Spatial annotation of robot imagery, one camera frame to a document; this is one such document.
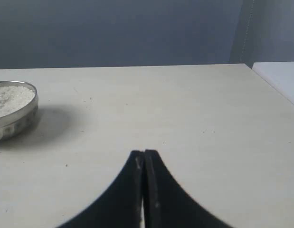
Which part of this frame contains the steel bowl of rice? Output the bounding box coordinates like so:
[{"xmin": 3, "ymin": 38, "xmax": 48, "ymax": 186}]
[{"xmin": 0, "ymin": 81, "xmax": 38, "ymax": 141}]

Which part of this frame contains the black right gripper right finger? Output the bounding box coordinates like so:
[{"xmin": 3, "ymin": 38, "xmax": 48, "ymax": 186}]
[{"xmin": 143, "ymin": 150, "xmax": 230, "ymax": 228}]

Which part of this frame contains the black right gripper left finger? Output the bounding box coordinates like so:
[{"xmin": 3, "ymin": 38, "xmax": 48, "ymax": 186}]
[{"xmin": 60, "ymin": 151, "xmax": 144, "ymax": 228}]

